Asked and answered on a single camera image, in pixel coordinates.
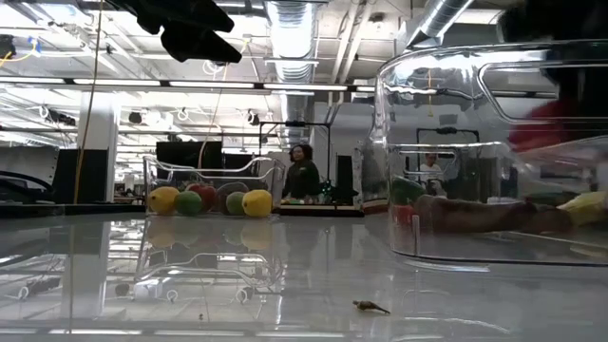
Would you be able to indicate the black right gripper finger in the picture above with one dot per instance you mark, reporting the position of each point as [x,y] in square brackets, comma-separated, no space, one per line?
[584,81]

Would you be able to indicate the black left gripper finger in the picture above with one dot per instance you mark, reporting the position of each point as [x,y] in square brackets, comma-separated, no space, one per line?
[199,47]

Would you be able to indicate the clear plastic basket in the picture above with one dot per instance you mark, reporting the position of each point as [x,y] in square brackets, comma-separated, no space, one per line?
[451,119]
[152,171]

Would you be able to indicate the green lime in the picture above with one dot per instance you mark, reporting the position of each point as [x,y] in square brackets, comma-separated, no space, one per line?
[235,204]
[188,203]

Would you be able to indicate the yellow lemon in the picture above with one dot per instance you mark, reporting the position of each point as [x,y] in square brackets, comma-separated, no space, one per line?
[257,203]
[163,200]

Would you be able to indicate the dark red chili pepper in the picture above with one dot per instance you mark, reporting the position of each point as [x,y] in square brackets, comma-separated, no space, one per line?
[475,216]

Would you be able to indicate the black screen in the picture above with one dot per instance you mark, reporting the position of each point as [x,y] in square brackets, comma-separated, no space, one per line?
[187,157]

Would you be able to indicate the person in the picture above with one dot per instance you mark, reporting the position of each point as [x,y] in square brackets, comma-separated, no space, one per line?
[430,167]
[301,178]

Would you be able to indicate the wooden work table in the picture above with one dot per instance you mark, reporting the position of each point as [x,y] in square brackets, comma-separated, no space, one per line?
[323,209]

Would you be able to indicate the small brown stem scrap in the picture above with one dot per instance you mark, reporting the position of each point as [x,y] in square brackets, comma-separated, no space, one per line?
[368,305]

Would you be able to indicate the silver ventilation duct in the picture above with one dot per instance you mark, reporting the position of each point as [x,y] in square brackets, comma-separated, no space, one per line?
[290,47]
[437,19]

